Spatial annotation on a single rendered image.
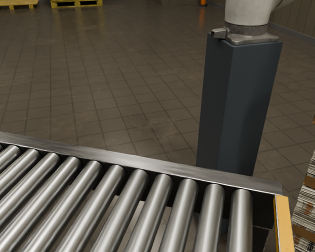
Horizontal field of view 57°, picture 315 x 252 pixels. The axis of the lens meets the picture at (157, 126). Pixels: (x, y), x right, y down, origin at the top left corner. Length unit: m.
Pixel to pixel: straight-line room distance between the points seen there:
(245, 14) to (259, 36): 0.09
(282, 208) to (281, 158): 1.58
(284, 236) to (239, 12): 0.73
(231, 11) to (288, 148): 1.49
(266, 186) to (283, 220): 0.12
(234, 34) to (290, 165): 1.32
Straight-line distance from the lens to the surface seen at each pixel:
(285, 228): 0.66
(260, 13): 1.09
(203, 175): 0.75
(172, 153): 2.13
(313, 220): 1.20
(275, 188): 0.76
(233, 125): 1.20
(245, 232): 0.65
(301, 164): 2.26
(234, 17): 1.10
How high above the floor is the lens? 1.29
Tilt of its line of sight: 32 degrees down
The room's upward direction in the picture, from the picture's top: straight up
